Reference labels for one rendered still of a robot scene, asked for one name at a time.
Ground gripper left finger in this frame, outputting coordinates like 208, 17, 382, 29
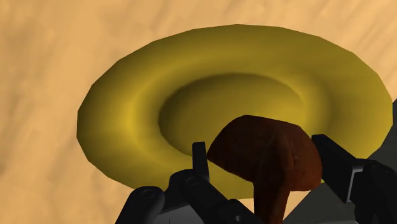
115, 141, 263, 224

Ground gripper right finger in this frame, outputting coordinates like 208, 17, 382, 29
311, 134, 397, 224

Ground brown mushroom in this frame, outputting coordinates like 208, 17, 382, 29
206, 115, 323, 224

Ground yellow plate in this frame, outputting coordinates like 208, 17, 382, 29
76, 24, 394, 200

